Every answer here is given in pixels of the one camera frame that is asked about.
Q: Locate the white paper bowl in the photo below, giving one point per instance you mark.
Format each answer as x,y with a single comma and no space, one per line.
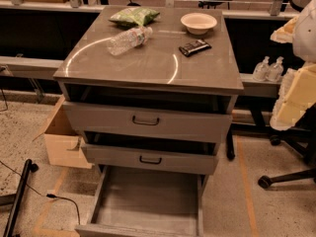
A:
198,23

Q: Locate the green chip bag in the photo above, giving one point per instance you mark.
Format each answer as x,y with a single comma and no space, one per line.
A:
134,16

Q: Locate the top grey drawer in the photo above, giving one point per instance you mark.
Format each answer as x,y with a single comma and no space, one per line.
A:
148,122

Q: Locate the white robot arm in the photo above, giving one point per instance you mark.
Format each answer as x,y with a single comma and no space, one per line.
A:
304,37

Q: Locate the bottom grey drawer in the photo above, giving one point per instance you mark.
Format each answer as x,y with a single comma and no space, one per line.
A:
145,203

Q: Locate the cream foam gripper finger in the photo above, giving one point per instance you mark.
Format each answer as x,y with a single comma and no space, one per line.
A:
285,33
297,93

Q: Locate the black stand leg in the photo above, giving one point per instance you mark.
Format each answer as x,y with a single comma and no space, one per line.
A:
14,200

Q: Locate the black office chair base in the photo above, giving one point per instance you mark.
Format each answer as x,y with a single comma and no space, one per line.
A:
294,157

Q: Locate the grey drawer cabinet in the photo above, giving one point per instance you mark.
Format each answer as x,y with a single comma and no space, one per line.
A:
153,76

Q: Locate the middle grey drawer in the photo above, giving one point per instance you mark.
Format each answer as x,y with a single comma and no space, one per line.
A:
149,159

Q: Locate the right sanitizer bottle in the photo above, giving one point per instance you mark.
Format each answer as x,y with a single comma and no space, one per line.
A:
275,70

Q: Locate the grey drawer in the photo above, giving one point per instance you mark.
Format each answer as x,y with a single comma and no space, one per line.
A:
148,122
145,203
149,159

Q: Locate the clear plastic water bottle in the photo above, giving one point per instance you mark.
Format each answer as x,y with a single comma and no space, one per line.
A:
129,39

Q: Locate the cardboard box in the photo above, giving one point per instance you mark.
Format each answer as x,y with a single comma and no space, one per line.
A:
62,143

